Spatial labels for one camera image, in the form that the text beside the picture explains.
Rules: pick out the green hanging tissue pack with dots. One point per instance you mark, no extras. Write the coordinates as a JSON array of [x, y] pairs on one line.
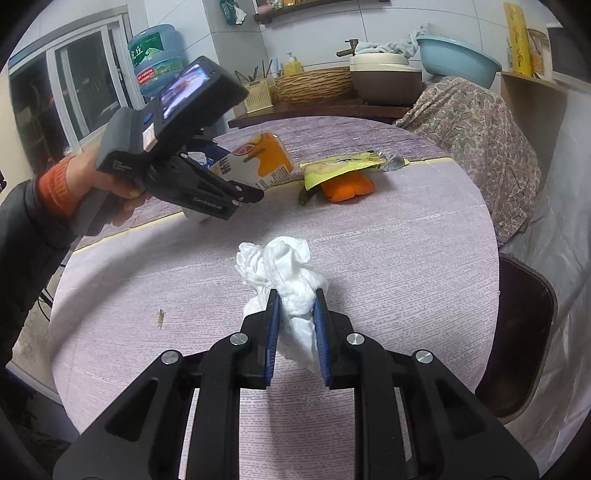
[[229, 11]]

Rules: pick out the small brown scrap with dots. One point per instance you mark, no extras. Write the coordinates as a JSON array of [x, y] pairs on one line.
[[160, 318]]

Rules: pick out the brown rice cooker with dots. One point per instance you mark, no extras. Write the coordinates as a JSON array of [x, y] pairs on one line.
[[383, 83]]

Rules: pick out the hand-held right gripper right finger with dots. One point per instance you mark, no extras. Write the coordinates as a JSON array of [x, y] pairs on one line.
[[322, 337]]

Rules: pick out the person's left hand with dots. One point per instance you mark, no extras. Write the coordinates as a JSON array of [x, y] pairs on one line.
[[83, 173]]

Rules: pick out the blue water jug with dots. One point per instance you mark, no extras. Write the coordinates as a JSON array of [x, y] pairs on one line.
[[154, 55]]

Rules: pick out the paisley patterned cloth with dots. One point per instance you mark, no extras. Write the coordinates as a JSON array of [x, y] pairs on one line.
[[480, 138]]

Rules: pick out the large white tissue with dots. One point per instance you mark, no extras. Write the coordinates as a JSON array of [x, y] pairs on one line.
[[291, 267]]

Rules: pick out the white cloth cover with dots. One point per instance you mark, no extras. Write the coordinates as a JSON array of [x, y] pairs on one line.
[[568, 230]]

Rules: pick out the light blue towel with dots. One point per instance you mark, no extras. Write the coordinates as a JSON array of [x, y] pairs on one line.
[[392, 46]]

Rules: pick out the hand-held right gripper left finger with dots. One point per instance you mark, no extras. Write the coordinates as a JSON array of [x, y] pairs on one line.
[[273, 337]]

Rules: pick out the dark wooden counter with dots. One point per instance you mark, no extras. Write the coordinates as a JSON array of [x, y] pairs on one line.
[[323, 110]]

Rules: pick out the bundle of dark chopsticks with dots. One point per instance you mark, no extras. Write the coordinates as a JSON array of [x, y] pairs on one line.
[[267, 69]]

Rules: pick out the beige chopstick holder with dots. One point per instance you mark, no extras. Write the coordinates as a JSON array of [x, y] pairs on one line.
[[258, 94]]

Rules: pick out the sliding window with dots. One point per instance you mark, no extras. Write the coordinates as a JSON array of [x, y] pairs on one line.
[[78, 92]]

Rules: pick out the wooden framed mirror shelf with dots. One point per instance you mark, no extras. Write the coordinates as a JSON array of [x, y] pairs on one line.
[[277, 16]]

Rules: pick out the glass jar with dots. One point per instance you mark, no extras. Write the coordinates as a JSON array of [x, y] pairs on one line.
[[538, 55]]

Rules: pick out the blue plastic basin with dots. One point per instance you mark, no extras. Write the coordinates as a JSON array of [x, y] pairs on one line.
[[457, 60]]

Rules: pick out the person's left forearm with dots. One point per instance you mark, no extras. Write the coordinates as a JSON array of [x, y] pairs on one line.
[[27, 230]]

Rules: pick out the yellow roll tube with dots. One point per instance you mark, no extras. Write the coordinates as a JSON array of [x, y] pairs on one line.
[[517, 41]]

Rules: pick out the white plastic bottle orange label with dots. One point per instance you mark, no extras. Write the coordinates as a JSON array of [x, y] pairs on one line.
[[268, 161]]

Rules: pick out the bronze faucet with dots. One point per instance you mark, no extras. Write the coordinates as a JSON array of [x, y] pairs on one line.
[[352, 47]]

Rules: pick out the woven basin sink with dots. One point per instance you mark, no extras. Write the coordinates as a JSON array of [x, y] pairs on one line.
[[314, 85]]

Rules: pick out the dark trash bin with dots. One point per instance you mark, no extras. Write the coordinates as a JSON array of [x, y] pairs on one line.
[[517, 337]]

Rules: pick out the yellow soap bottle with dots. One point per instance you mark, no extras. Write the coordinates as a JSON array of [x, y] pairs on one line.
[[292, 68]]

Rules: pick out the yellow snack packet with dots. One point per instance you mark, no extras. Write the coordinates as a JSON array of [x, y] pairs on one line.
[[337, 166]]

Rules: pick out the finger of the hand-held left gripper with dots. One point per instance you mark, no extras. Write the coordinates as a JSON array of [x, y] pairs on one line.
[[210, 150], [247, 193]]

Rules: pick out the orange soft pouch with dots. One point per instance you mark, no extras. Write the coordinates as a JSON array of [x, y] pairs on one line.
[[348, 189]]

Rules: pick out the light wooden cabinet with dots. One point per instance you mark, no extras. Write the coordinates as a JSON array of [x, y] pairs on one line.
[[531, 120]]

